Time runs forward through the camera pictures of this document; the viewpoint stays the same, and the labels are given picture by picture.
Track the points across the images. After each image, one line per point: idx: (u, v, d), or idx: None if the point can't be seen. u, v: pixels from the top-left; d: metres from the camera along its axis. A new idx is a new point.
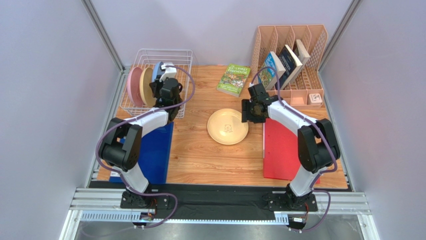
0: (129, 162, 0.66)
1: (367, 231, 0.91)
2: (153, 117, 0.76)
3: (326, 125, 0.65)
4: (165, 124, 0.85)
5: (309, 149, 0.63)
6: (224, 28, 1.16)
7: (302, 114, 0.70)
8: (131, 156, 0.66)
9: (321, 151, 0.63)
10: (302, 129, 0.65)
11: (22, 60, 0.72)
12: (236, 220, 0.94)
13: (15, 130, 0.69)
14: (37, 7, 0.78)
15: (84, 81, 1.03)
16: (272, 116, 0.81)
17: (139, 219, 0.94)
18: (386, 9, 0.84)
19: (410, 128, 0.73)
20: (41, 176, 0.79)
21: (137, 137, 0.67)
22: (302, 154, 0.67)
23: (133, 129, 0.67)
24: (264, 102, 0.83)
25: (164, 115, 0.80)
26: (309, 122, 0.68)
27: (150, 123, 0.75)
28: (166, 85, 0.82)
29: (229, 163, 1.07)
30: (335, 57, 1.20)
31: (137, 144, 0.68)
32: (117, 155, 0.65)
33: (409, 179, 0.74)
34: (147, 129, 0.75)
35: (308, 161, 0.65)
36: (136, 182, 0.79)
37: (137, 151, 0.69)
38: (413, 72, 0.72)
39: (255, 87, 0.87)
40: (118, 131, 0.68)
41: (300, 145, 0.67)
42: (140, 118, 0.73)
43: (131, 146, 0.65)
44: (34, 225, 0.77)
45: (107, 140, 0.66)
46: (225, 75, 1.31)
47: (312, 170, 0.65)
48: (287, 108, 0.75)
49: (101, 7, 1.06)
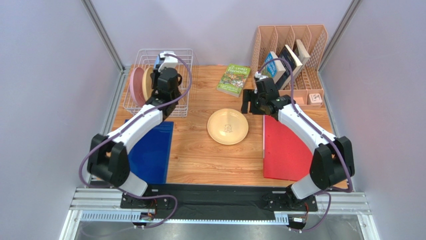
0: (117, 179, 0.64)
1: (367, 231, 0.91)
2: (143, 123, 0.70)
3: (345, 144, 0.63)
4: (159, 122, 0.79)
5: (325, 170, 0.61)
6: (224, 28, 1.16)
7: (319, 128, 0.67)
8: (119, 174, 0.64)
9: (337, 172, 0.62)
10: (320, 148, 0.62)
11: (22, 60, 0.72)
12: (236, 220, 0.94)
13: (15, 130, 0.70)
14: (36, 7, 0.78)
15: (84, 81, 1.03)
16: (282, 120, 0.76)
17: (138, 219, 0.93)
18: (386, 9, 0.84)
19: (410, 128, 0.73)
20: (41, 176, 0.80)
21: (122, 157, 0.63)
22: (315, 171, 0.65)
23: (116, 149, 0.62)
24: (273, 102, 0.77)
25: (158, 114, 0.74)
26: (327, 140, 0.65)
27: (140, 130, 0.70)
28: (163, 75, 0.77)
29: (229, 163, 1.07)
30: (335, 57, 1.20)
31: (124, 161, 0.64)
32: (103, 173, 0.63)
33: (409, 179, 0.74)
34: (137, 136, 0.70)
35: (321, 180, 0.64)
36: (134, 187, 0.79)
37: (126, 167, 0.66)
38: (414, 72, 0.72)
39: (264, 82, 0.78)
40: (104, 148, 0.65)
41: (315, 163, 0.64)
42: (124, 130, 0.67)
43: (115, 167, 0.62)
44: (34, 225, 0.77)
45: (93, 160, 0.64)
46: (225, 75, 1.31)
47: (324, 187, 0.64)
48: (301, 117, 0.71)
49: (101, 7, 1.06)
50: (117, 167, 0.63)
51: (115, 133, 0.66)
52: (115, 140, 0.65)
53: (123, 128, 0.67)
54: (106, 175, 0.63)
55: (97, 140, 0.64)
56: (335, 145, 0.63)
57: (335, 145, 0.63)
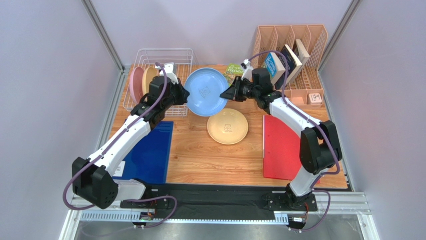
0: (104, 202, 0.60)
1: (367, 231, 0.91)
2: (128, 139, 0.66)
3: (330, 127, 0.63)
4: (148, 132, 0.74)
5: (312, 152, 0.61)
6: (224, 28, 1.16)
7: (306, 115, 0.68)
8: (105, 196, 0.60)
9: (324, 154, 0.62)
10: (306, 131, 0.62)
11: (22, 60, 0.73)
12: (236, 220, 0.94)
13: (16, 131, 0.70)
14: (36, 7, 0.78)
15: (84, 81, 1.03)
16: (273, 113, 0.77)
17: (139, 219, 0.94)
18: (386, 9, 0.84)
19: (410, 128, 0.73)
20: (41, 176, 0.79)
21: (105, 181, 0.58)
22: (304, 155, 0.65)
23: (98, 175, 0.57)
24: (265, 97, 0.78)
25: (145, 125, 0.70)
26: (312, 124, 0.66)
27: (124, 146, 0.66)
28: (155, 81, 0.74)
29: (229, 163, 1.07)
30: (335, 57, 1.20)
31: (109, 183, 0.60)
32: (90, 197, 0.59)
33: (408, 179, 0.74)
34: (122, 154, 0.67)
35: (310, 163, 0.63)
36: (130, 194, 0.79)
37: (112, 187, 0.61)
38: (413, 72, 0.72)
39: (261, 75, 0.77)
40: (87, 172, 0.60)
41: (302, 146, 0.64)
42: (107, 151, 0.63)
43: (100, 192, 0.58)
44: (34, 224, 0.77)
45: (77, 184, 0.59)
46: (225, 75, 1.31)
47: (313, 172, 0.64)
48: (290, 107, 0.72)
49: (101, 7, 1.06)
50: (101, 192, 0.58)
51: (97, 156, 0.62)
52: (98, 164, 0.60)
53: (105, 149, 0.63)
54: (93, 199, 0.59)
55: (78, 165, 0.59)
56: (320, 128, 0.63)
57: (321, 129, 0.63)
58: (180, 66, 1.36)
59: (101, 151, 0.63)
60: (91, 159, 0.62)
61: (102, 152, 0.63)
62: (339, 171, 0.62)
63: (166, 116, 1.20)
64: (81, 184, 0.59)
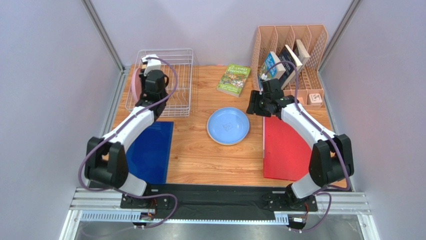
0: (118, 181, 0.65)
1: (367, 231, 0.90)
2: (135, 124, 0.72)
3: (344, 142, 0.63)
4: (151, 122, 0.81)
5: (323, 166, 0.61)
6: (225, 27, 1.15)
7: (320, 126, 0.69)
8: (118, 174, 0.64)
9: (334, 168, 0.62)
10: (319, 144, 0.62)
11: (22, 58, 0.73)
12: (236, 221, 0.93)
13: (16, 131, 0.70)
14: (36, 8, 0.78)
15: (83, 80, 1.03)
16: (284, 118, 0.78)
17: (138, 219, 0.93)
18: (386, 9, 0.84)
19: (410, 128, 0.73)
20: (41, 176, 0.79)
21: (120, 156, 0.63)
22: (313, 167, 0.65)
23: (114, 149, 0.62)
24: (277, 101, 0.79)
25: (150, 114, 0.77)
26: (326, 136, 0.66)
27: (134, 129, 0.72)
28: (150, 76, 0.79)
29: (229, 163, 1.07)
30: (335, 57, 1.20)
31: (122, 160, 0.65)
32: (103, 176, 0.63)
33: (408, 179, 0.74)
34: (132, 136, 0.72)
35: (319, 176, 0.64)
36: (131, 190, 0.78)
37: (124, 167, 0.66)
38: (414, 72, 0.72)
39: (269, 82, 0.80)
40: (100, 151, 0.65)
41: (313, 158, 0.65)
42: (120, 131, 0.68)
43: (116, 167, 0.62)
44: (34, 225, 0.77)
45: (90, 164, 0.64)
46: (225, 75, 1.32)
47: (321, 185, 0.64)
48: (303, 115, 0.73)
49: (101, 6, 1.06)
50: (117, 167, 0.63)
51: (111, 134, 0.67)
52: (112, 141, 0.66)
53: (117, 129, 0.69)
54: (106, 178, 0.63)
55: (93, 143, 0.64)
56: (335, 143, 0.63)
57: (334, 143, 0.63)
58: (180, 66, 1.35)
59: (114, 131, 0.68)
60: (105, 137, 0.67)
61: (116, 131, 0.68)
62: (348, 187, 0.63)
63: (167, 116, 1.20)
64: (95, 163, 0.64)
